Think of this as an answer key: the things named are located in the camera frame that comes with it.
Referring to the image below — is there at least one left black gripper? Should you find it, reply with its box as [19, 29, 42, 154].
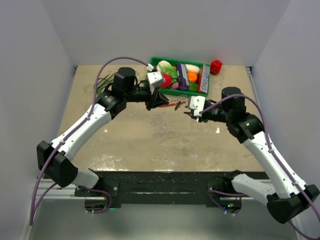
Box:
[125, 84, 170, 112]

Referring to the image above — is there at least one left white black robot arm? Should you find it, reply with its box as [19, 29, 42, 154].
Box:
[36, 67, 169, 196]

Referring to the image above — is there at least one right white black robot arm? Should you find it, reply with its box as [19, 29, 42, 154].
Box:
[187, 87, 320, 224]

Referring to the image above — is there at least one purple sweet potato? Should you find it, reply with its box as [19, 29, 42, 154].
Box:
[170, 82, 179, 90]

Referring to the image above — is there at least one red apple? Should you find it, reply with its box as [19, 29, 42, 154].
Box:
[160, 73, 172, 88]

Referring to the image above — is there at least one green vegetable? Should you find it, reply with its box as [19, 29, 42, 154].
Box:
[188, 82, 198, 93]

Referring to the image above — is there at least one purple white box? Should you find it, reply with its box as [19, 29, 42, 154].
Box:
[176, 62, 190, 91]

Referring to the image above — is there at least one white green cabbage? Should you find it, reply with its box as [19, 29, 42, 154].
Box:
[156, 60, 178, 79]

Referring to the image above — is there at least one orange fruit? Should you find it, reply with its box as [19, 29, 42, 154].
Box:
[187, 71, 198, 83]

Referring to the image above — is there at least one green plastic bin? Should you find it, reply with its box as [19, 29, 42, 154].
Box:
[149, 56, 210, 97]

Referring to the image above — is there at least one red grey box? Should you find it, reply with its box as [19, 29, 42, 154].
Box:
[197, 64, 210, 94]

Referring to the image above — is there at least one white radish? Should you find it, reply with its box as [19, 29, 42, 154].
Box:
[185, 64, 200, 75]

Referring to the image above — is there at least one red bell pepper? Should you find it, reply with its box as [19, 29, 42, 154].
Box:
[210, 60, 223, 75]

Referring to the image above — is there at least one green spring onion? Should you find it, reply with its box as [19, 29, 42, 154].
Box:
[96, 73, 114, 94]

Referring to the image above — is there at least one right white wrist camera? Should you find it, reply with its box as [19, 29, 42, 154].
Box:
[187, 96, 206, 122]

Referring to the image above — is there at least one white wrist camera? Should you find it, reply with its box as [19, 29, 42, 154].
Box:
[146, 63, 166, 88]
[187, 96, 206, 122]

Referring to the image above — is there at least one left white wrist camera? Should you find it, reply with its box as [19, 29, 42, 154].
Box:
[146, 63, 166, 88]

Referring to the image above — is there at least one black base frame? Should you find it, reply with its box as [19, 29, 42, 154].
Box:
[74, 170, 276, 211]

